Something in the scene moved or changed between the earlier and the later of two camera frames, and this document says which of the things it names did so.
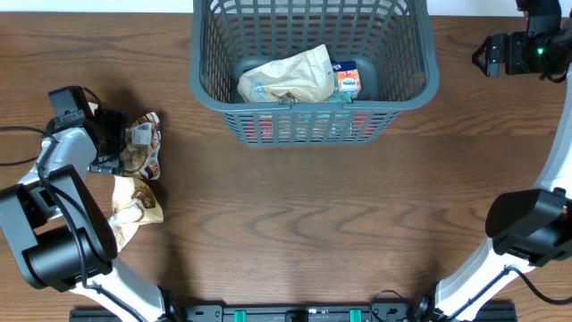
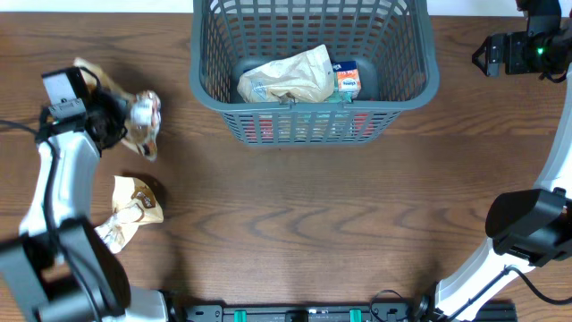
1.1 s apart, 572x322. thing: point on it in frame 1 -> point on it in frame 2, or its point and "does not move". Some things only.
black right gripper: x=515 y=44 does not move
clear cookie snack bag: x=141 y=151 -> x=143 y=110
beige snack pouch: x=307 y=77 does not move
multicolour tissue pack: x=349 y=79 does not move
